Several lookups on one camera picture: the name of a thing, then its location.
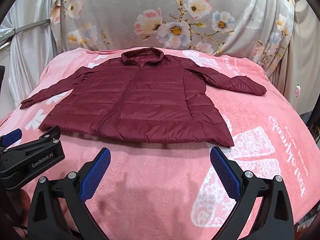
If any pink printed blanket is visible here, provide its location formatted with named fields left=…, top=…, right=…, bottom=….
left=0, top=47, right=320, bottom=240

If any grey metal bar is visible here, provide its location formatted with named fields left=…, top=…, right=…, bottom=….
left=14, top=19, right=51, bottom=35

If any maroon puffer jacket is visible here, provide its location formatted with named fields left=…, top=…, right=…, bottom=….
left=19, top=47, right=267, bottom=148

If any grey floral sheet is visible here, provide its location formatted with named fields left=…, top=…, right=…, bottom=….
left=49, top=0, right=296, bottom=97

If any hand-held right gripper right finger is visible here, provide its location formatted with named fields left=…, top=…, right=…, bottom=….
left=210, top=146, right=295, bottom=240

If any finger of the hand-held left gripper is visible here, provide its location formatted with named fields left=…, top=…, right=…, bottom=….
left=0, top=128, right=22, bottom=148
left=37, top=126, right=62, bottom=143

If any white cord with switch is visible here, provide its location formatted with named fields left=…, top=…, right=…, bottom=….
left=293, top=10, right=302, bottom=112

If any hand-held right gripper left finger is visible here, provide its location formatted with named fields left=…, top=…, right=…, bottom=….
left=26, top=147, right=111, bottom=240

